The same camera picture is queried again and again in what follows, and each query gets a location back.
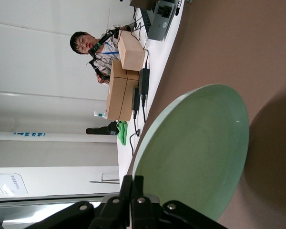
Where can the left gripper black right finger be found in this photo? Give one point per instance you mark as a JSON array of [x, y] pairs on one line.
[[143, 212]]

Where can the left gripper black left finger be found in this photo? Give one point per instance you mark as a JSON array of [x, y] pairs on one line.
[[115, 212]]

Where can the pale green round plate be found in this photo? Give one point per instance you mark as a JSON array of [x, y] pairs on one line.
[[193, 155]]

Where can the metal stand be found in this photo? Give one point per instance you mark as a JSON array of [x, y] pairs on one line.
[[107, 181]]

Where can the green cloth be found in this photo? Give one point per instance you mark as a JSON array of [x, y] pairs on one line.
[[122, 133]]

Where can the white pipe with blue print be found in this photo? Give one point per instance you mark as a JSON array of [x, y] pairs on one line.
[[62, 137]]

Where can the clear water bottle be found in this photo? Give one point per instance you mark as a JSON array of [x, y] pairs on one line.
[[100, 114]]

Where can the small black power adapter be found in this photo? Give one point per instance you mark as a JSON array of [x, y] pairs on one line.
[[135, 99]]

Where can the large cardboard box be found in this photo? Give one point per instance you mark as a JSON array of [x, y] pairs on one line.
[[118, 95]]

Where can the large black power adapter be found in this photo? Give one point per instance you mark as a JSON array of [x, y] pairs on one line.
[[144, 81]]

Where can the white side table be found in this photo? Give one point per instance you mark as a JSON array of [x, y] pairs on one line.
[[157, 59]]

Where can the small cardboard box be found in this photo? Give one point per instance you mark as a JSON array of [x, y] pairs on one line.
[[131, 51]]

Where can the man in white shirt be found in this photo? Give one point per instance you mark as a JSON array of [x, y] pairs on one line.
[[82, 43]]

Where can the brown table cloth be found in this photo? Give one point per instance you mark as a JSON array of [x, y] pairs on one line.
[[228, 47]]

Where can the grey power supply box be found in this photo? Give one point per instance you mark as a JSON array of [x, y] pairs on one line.
[[160, 21]]

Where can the black flat device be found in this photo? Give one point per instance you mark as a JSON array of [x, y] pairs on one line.
[[146, 19]]

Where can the white wall sign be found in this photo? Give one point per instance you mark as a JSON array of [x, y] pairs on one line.
[[10, 184]]

